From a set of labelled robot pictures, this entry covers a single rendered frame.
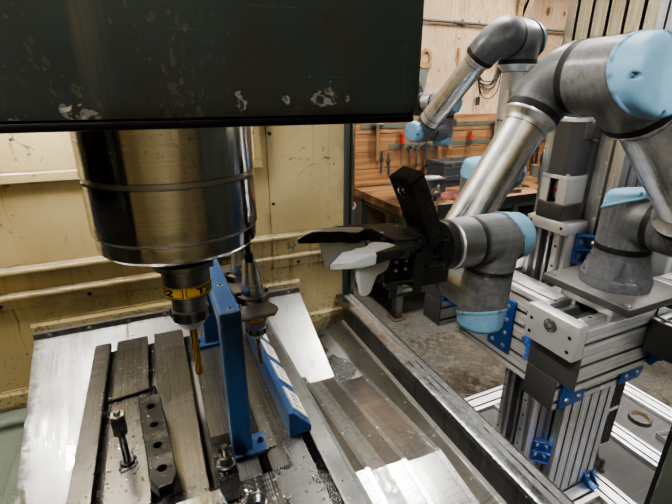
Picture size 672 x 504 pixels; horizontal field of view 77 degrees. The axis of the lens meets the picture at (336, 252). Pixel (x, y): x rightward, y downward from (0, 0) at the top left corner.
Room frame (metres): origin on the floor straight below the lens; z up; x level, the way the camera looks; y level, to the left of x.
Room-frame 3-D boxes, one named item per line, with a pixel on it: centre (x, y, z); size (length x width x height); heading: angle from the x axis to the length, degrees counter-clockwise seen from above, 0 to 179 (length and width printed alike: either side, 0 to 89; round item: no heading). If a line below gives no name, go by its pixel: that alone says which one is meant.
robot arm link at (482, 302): (0.63, -0.23, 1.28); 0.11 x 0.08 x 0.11; 22
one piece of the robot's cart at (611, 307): (0.94, -0.69, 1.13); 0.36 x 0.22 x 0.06; 114
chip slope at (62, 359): (1.02, 0.42, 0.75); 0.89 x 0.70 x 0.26; 113
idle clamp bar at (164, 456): (0.65, 0.35, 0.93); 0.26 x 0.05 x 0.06; 28
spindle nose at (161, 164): (0.42, 0.16, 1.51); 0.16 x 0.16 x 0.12
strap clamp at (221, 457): (0.54, 0.19, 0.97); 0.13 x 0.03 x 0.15; 23
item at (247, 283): (0.74, 0.16, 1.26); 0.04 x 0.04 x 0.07
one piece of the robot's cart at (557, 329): (0.93, -0.67, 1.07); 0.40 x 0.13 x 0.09; 114
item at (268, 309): (0.69, 0.14, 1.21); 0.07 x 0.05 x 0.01; 113
